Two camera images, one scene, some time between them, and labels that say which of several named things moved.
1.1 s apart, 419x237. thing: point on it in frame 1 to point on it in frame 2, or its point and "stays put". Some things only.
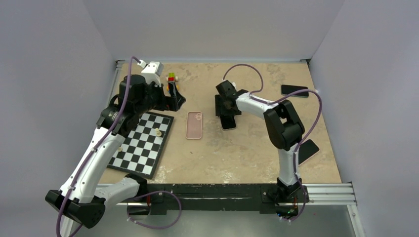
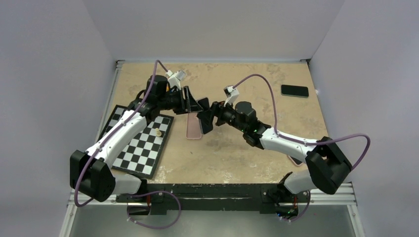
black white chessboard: x=140 y=152 stays put
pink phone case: x=193 y=127 stays put
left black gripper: x=166 y=102 to x=188 y=105
